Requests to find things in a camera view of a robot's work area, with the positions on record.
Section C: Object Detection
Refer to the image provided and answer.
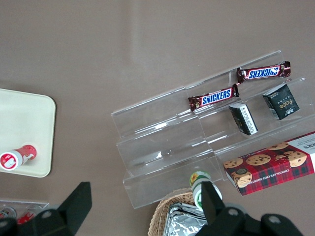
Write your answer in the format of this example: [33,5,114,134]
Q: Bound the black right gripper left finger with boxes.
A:
[18,181,93,236]

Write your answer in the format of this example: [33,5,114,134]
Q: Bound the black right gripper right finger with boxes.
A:
[200,181,254,236]

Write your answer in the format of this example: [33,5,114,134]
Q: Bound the oval wicker basket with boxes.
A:
[147,188,205,236]

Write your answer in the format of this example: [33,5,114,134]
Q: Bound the beige plastic tray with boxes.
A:
[0,88,57,178]

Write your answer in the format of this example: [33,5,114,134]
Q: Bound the green white yogurt cup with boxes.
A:
[189,171,223,212]

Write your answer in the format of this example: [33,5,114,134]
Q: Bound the stacked foil containers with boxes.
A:
[165,202,209,236]

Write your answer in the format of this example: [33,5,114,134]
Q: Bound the clear acrylic bottle rack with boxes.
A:
[0,198,50,223]

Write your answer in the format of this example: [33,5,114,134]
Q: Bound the red tartan cookie box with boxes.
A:
[223,131,315,197]

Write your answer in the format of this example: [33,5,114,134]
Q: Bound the clear acrylic step shelf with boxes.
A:
[111,50,315,210]

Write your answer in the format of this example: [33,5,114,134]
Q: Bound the red white yogurt cup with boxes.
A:
[0,144,38,172]

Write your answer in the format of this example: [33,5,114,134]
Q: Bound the small black carton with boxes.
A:
[228,103,259,136]
[262,83,301,121]

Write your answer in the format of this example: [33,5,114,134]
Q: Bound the Snickers bar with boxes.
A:
[236,60,292,85]
[188,83,240,112]

